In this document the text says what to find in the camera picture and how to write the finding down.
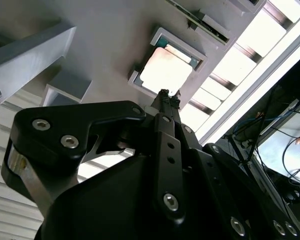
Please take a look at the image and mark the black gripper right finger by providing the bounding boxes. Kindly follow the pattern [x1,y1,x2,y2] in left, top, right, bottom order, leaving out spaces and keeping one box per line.
[170,94,300,240]

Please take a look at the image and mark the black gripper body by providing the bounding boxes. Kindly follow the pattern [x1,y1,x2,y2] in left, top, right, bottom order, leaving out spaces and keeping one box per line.
[33,139,234,240]

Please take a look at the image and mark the silver CPU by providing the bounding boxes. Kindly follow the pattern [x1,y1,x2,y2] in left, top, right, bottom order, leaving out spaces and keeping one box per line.
[139,37,201,94]

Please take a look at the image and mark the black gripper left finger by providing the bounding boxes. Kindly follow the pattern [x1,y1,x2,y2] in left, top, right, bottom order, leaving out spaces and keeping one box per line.
[0,88,187,225]

